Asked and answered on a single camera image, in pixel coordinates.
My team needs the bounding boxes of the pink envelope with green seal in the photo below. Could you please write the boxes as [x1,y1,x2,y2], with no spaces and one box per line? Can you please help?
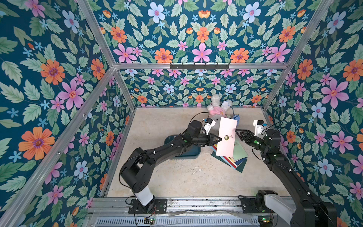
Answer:
[216,117,237,157]

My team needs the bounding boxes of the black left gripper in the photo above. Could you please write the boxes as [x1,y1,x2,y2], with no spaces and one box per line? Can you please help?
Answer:
[190,133,222,148]

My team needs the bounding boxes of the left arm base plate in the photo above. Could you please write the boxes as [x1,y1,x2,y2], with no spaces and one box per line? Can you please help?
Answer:
[128,198,168,215]

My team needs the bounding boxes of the navy blue envelope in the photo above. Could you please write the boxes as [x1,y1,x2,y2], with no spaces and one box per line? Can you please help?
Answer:
[234,158,248,168]

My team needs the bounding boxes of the light green envelope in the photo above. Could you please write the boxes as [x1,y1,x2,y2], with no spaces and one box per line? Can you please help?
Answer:
[232,140,248,161]

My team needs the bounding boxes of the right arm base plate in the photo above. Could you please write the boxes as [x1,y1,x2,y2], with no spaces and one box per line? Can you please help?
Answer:
[238,195,266,214]

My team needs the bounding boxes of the red envelope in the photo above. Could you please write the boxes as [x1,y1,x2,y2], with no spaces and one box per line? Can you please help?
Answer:
[211,146,237,169]

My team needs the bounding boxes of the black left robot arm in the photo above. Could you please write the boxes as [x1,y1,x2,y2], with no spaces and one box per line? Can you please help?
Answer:
[119,120,222,209]

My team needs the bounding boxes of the blue faceted toy figure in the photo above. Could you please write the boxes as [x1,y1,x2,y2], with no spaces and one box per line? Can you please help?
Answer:
[232,114,240,126]

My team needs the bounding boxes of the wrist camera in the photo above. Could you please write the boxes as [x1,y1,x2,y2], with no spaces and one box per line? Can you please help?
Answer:
[204,118,216,135]
[253,120,267,136]

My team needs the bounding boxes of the dark green envelope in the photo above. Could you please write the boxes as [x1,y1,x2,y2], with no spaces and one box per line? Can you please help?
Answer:
[211,151,248,173]

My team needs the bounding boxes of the small green circuit board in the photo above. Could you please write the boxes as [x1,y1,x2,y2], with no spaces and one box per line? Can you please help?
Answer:
[143,217,156,225]

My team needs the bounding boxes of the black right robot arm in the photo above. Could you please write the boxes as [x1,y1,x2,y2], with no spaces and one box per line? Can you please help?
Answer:
[235,129,337,227]

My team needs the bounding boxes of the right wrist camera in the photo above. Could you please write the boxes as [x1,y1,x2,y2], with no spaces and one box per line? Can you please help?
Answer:
[253,120,267,136]

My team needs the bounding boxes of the teal storage box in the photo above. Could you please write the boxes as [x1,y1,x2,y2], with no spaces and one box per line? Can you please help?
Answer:
[164,135,202,159]

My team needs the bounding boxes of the white vent grille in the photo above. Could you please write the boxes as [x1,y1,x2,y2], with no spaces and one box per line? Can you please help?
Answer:
[95,216,260,227]

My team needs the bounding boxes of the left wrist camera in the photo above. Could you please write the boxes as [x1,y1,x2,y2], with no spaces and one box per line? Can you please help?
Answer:
[204,118,216,135]

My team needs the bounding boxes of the white plush bunny pink shirt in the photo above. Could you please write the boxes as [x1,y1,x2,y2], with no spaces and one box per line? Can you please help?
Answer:
[207,94,233,118]

